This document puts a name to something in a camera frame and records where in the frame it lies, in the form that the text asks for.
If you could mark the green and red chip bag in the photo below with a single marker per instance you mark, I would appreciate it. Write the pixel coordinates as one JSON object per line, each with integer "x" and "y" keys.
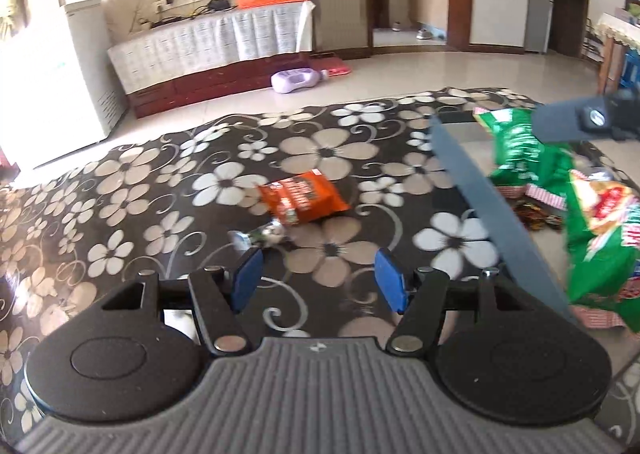
{"x": 600, "y": 244}

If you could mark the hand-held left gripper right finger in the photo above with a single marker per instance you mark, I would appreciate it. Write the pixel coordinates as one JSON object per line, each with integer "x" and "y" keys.
{"x": 390, "y": 279}

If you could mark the pile of candies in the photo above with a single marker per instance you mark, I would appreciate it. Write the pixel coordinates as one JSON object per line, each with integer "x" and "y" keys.
{"x": 537, "y": 216}

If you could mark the red slipper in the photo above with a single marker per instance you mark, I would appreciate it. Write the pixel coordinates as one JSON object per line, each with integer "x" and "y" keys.
{"x": 336, "y": 67}

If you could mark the floral tablecloth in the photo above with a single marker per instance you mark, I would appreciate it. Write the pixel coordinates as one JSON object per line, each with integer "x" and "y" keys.
{"x": 150, "y": 214}

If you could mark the white chest freezer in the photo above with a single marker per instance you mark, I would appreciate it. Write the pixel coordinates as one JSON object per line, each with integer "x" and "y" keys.
{"x": 60, "y": 83}

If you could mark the grey storage bin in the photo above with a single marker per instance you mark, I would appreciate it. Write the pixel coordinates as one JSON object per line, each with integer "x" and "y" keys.
{"x": 480, "y": 184}

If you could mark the side table with lace cloth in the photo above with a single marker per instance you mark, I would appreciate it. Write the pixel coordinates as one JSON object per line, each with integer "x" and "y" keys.
{"x": 617, "y": 33}

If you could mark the small orange snack packet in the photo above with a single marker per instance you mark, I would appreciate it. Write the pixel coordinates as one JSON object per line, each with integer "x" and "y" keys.
{"x": 302, "y": 196}

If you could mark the TV cabinet with cloth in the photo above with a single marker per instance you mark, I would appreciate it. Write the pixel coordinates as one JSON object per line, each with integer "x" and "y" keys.
{"x": 200, "y": 41}

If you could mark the black power adapter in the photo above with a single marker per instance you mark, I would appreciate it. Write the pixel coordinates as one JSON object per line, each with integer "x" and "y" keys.
{"x": 221, "y": 3}

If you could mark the silver candy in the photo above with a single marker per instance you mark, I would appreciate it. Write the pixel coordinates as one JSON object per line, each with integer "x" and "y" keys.
{"x": 265, "y": 234}

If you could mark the blue plastic stool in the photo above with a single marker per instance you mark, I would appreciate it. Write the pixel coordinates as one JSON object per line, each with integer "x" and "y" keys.
{"x": 631, "y": 71}

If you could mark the dark green snack bag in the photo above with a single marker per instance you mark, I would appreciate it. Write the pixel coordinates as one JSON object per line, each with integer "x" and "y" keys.
{"x": 520, "y": 153}

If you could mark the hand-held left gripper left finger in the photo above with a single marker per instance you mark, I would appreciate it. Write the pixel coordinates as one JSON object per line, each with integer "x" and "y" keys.
{"x": 247, "y": 279}

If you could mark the purple detergent bottle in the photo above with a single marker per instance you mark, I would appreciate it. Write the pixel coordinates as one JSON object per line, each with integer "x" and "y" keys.
{"x": 295, "y": 81}

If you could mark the dark red television cabinet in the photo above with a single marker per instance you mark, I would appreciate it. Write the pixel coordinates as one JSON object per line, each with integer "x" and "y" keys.
{"x": 200, "y": 86}

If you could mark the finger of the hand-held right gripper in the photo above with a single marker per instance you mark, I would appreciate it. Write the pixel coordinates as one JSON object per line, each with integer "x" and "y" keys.
{"x": 590, "y": 116}

